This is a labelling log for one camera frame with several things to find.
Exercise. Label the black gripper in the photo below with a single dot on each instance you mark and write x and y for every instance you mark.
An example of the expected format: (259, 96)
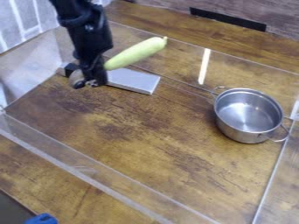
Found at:
(91, 64)

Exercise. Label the spoon with yellow handle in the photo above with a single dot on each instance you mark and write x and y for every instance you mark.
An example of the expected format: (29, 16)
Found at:
(136, 52)

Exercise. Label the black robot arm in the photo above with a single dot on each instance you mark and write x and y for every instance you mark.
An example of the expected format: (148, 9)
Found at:
(84, 20)

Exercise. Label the silver metal pot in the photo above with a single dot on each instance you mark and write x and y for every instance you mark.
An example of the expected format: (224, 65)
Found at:
(248, 115)

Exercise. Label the blue object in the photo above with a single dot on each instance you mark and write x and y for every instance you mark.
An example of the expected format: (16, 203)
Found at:
(43, 218)

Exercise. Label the black wall strip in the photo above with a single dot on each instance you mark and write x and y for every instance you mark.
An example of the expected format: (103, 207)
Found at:
(228, 19)

